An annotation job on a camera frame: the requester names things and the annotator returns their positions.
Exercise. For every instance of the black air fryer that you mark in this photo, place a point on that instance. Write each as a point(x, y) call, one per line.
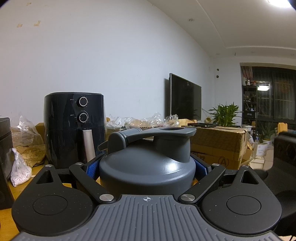
point(60, 120)

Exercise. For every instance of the bag of white granules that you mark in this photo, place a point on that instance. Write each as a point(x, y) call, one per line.
point(20, 173)

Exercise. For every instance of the black portable air pump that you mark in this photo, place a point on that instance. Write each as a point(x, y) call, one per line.
point(4, 192)

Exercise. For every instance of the clear shaker bottle grey lid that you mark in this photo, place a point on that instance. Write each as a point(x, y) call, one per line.
point(148, 166)

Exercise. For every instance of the plastic bag of brown food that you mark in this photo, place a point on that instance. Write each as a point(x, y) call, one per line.
point(27, 150)

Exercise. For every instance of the dark barred window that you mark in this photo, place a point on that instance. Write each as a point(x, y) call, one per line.
point(277, 97)

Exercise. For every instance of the reddish curtain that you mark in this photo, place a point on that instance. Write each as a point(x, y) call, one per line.
point(246, 75)

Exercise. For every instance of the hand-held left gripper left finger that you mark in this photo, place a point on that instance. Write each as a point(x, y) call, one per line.
point(92, 170)

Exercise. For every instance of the cluttered dark shelf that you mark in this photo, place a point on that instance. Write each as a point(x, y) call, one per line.
point(249, 102)

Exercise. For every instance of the taped cardboard box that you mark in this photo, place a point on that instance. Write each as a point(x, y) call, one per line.
point(215, 139)

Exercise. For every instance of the green potted plant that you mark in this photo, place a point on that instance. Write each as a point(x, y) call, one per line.
point(225, 114)

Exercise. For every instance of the white pot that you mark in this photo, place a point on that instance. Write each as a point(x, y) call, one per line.
point(247, 128)

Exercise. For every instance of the wooden chair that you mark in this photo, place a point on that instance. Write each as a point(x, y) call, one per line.
point(282, 127)

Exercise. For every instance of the black flat frame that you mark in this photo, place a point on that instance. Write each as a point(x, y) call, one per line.
point(192, 124)

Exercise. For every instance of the black television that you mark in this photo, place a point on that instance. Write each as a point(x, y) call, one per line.
point(185, 97)

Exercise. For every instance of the clear plastic bag of food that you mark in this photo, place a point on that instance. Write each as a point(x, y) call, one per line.
point(143, 122)

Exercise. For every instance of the crumpled clear plastic bag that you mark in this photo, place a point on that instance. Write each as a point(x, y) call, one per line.
point(114, 121)

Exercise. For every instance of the grey rice cooker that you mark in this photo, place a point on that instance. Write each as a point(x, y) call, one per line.
point(5, 139)

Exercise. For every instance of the small potted plant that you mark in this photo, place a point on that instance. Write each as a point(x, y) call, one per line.
point(268, 133)

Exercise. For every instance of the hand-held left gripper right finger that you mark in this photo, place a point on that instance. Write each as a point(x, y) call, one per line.
point(202, 169)

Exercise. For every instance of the small tan cardboard box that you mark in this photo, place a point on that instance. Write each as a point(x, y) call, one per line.
point(39, 129)

